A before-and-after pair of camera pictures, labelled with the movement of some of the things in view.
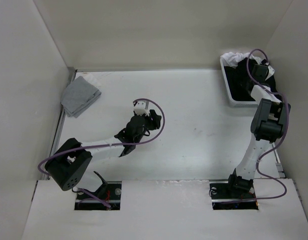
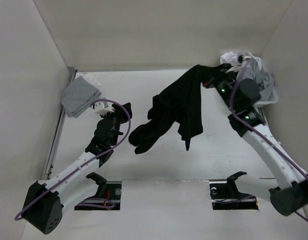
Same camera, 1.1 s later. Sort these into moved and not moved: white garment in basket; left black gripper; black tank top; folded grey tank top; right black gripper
Moved: right black gripper; black tank top; left black gripper
Not moved: folded grey tank top; white garment in basket
